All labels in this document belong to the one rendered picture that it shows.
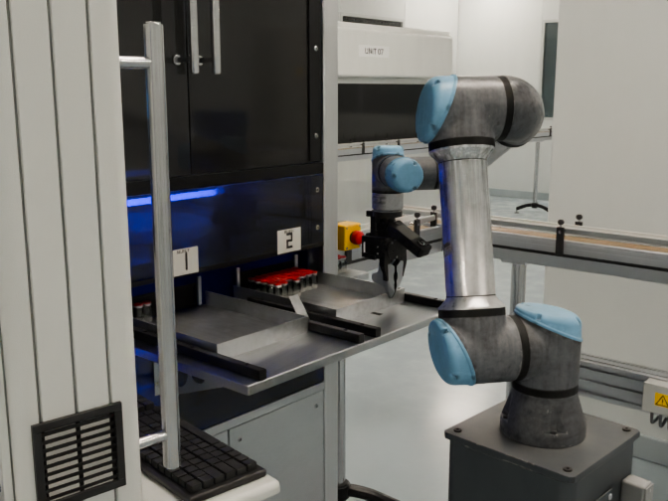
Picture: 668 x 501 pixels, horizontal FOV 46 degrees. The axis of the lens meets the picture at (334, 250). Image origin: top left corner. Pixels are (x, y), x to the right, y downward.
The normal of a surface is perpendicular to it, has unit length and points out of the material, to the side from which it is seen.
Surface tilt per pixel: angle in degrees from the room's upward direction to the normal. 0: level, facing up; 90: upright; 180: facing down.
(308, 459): 90
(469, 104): 75
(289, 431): 90
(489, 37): 90
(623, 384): 90
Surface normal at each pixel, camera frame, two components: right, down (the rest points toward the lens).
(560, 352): 0.21, 0.19
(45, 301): 0.66, 0.15
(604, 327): -0.65, 0.15
